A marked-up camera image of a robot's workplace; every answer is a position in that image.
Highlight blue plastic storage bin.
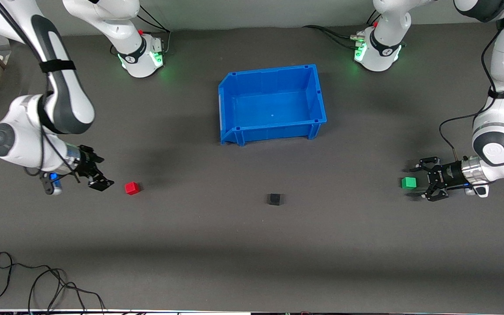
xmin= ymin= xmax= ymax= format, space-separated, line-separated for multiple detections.
xmin=218 ymin=64 xmax=327 ymax=146

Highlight loose thin black cable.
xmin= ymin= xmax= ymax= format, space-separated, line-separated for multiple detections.
xmin=0 ymin=252 xmax=106 ymax=315

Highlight black right arm base cables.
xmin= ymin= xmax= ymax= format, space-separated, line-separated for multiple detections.
xmin=136 ymin=6 xmax=172 ymax=56

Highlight black arm base cables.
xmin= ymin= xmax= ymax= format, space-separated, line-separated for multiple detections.
xmin=302 ymin=9 xmax=382 ymax=51
xmin=136 ymin=6 xmax=172 ymax=56

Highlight black left arm base cables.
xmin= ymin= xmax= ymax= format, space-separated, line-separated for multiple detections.
xmin=302 ymin=9 xmax=382 ymax=51

